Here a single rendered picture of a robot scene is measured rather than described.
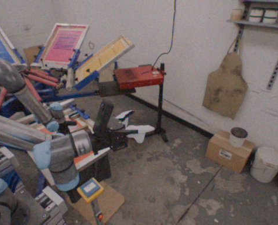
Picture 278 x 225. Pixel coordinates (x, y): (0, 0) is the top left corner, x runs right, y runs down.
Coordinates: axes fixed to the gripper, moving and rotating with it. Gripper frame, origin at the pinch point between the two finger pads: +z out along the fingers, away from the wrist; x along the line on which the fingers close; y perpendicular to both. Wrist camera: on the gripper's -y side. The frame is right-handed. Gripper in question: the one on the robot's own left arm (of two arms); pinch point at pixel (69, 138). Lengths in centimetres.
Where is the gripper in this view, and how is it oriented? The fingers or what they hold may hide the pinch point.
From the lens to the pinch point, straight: 170.6
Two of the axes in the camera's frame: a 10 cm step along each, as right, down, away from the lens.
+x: 7.2, 4.0, -5.7
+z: 0.2, 8.1, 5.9
